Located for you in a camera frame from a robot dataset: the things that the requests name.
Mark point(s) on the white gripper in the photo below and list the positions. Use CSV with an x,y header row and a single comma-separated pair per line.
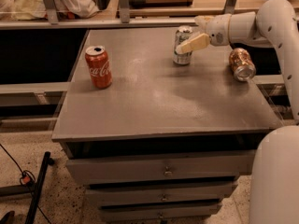
x,y
219,29

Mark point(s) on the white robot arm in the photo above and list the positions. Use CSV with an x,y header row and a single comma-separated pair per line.
x,y
274,188

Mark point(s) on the orange patterned can lying down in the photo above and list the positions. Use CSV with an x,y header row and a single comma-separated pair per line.
x,y
241,64

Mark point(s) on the red coca-cola can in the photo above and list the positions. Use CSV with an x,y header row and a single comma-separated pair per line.
x,y
99,68

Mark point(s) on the grey drawer cabinet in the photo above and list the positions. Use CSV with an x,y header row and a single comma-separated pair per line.
x,y
155,107

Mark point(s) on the top grey drawer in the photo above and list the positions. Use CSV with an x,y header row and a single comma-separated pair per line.
x,y
126,169

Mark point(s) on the grey drawer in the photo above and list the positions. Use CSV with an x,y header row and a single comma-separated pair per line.
x,y
159,211
126,169
168,193

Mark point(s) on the middle grey drawer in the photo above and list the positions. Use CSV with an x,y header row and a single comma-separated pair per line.
x,y
168,193

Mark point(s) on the white cloth bundle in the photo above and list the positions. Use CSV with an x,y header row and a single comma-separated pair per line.
x,y
25,10

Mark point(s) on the bottom grey drawer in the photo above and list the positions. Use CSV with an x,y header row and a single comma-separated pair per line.
x,y
159,211

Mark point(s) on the black metal stand leg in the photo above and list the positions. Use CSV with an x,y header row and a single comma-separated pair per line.
x,y
30,185

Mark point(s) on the grey metal bracket middle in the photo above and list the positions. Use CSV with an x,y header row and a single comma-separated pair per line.
x,y
124,11

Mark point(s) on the grey metal bracket left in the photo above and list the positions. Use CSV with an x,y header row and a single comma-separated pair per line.
x,y
51,11

